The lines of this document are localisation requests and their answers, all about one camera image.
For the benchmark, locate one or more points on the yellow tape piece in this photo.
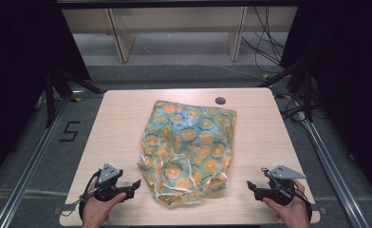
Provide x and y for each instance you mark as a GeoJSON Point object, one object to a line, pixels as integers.
{"type": "Point", "coordinates": [77, 99]}
{"type": "Point", "coordinates": [265, 76]}

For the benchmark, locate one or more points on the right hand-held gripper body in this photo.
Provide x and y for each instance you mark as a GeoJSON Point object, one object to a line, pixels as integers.
{"type": "Point", "coordinates": [280, 188]}

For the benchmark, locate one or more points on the black curtain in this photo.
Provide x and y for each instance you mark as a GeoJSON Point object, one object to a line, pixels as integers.
{"type": "Point", "coordinates": [348, 88]}
{"type": "Point", "coordinates": [22, 79]}

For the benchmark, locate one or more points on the person's right hand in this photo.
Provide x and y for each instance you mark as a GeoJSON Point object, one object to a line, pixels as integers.
{"type": "Point", "coordinates": [294, 213]}

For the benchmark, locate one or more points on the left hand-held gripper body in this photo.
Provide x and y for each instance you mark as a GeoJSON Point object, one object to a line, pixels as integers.
{"type": "Point", "coordinates": [108, 182]}

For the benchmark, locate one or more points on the black metal stand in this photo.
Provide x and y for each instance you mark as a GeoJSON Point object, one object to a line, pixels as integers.
{"type": "Point", "coordinates": [50, 98]}
{"type": "Point", "coordinates": [306, 91]}

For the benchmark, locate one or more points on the orange print fabric bag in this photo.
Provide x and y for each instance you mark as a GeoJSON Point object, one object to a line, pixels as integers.
{"type": "Point", "coordinates": [187, 139]}

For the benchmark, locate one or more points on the light wooden bench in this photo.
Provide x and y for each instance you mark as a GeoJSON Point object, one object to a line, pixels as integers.
{"type": "Point", "coordinates": [174, 19]}

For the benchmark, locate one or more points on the aluminium floor rail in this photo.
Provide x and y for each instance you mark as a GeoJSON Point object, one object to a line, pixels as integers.
{"type": "Point", "coordinates": [26, 177]}
{"type": "Point", "coordinates": [329, 167]}

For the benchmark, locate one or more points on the person's left hand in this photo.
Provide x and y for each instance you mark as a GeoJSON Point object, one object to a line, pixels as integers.
{"type": "Point", "coordinates": [96, 210]}

